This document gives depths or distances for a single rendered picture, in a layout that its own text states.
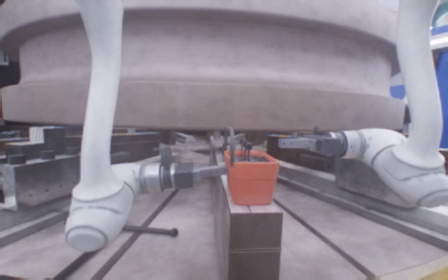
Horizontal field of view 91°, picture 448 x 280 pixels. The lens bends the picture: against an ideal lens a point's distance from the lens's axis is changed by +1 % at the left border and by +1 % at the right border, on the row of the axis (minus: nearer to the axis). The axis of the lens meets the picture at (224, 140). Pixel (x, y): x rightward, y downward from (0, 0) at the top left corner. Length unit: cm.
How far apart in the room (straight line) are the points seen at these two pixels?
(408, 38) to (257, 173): 48
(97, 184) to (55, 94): 130
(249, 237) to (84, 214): 38
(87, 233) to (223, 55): 122
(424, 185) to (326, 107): 97
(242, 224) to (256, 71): 108
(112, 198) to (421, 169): 70
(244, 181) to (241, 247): 17
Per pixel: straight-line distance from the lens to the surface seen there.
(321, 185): 197
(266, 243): 65
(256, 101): 132
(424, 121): 68
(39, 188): 147
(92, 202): 54
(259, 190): 62
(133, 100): 140
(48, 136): 161
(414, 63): 69
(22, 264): 131
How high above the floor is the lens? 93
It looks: 6 degrees down
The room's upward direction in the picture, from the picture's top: 2 degrees clockwise
